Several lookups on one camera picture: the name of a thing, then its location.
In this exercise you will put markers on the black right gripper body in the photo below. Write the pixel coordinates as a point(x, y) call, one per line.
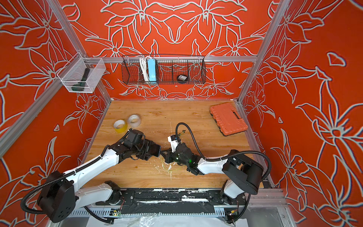
point(177, 156)

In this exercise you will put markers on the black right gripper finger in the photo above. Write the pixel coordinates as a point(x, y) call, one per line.
point(165, 160)
point(164, 153)

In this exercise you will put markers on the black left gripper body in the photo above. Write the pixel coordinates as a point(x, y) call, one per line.
point(143, 149)

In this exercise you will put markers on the blue smartphone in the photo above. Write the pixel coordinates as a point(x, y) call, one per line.
point(154, 150)

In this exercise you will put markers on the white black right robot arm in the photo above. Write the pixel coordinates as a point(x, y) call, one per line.
point(245, 169)

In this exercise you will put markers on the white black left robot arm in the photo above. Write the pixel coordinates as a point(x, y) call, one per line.
point(62, 193)

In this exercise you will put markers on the clear tape roll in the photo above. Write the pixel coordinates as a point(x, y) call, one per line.
point(134, 120)

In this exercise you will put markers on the yellow tape roll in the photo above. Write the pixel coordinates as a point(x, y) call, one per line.
point(120, 126)

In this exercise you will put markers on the orange plastic tool case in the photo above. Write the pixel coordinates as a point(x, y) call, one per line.
point(227, 119)

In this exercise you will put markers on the small black charger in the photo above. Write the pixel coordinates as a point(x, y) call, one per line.
point(182, 78)

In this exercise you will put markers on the light blue power bank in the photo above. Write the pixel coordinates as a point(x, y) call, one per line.
point(152, 68)

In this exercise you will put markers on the aluminium horizontal back bar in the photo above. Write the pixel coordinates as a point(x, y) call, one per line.
point(207, 59)

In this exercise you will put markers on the clear acrylic box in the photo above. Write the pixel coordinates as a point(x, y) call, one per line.
point(72, 72)

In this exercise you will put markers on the aluminium left side bar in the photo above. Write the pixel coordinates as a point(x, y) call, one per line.
point(14, 132)

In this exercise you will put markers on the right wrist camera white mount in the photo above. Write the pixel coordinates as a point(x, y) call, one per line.
point(174, 142)

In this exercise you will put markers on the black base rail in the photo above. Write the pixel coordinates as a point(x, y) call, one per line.
point(174, 201)

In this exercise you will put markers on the aluminium frame post left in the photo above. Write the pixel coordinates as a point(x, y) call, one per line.
point(66, 25)

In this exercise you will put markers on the aluminium frame post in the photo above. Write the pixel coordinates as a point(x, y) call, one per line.
point(66, 25)
point(282, 7)

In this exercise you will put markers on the black wire basket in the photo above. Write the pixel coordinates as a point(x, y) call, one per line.
point(136, 72)

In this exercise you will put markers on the aluminium frame post right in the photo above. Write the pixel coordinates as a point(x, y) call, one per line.
point(282, 7)

